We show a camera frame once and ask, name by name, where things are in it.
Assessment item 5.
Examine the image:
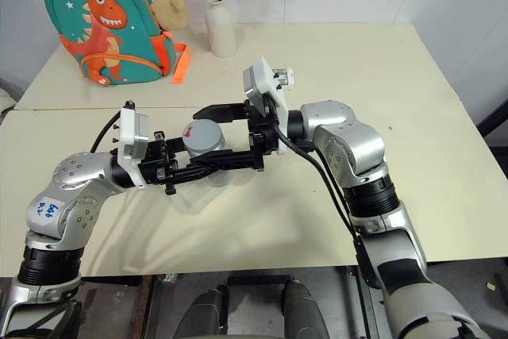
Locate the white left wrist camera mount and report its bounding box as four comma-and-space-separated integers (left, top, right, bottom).
114, 101, 152, 188

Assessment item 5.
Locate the white ceramic vase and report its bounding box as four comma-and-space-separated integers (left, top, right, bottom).
204, 0, 237, 58

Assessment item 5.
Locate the grey lidded clear jar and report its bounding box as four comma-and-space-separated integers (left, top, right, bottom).
182, 117, 227, 158

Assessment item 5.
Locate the beige plush toy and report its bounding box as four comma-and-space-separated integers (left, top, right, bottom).
152, 0, 189, 32

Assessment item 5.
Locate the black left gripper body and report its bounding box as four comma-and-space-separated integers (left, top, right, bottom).
138, 130, 179, 196

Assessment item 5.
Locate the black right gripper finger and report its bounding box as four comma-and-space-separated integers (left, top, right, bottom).
192, 102, 250, 124
190, 149, 256, 171

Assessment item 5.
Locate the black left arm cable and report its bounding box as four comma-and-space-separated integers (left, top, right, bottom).
90, 110, 122, 154

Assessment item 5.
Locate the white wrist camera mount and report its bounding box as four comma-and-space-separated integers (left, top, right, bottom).
242, 54, 291, 156
114, 101, 152, 188

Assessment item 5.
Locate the dark rounded shape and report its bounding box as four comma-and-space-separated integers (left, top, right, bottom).
280, 278, 320, 337
185, 283, 230, 337

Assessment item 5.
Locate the teal dinosaur backpack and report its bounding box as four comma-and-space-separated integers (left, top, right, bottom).
42, 0, 191, 87

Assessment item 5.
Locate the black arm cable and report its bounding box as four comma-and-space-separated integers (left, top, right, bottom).
272, 123, 368, 247
90, 110, 122, 154

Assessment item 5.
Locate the white sticker blue handwriting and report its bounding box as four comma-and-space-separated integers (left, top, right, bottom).
29, 197, 66, 229

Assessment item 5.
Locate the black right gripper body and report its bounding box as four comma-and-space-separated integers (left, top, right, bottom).
244, 94, 285, 173

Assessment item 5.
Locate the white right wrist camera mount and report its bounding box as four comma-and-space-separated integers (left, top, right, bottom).
242, 54, 291, 156

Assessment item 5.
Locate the clear plastic jar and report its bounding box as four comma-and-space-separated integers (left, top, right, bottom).
188, 148, 232, 190

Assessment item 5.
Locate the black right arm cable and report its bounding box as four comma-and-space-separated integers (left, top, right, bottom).
272, 123, 368, 247

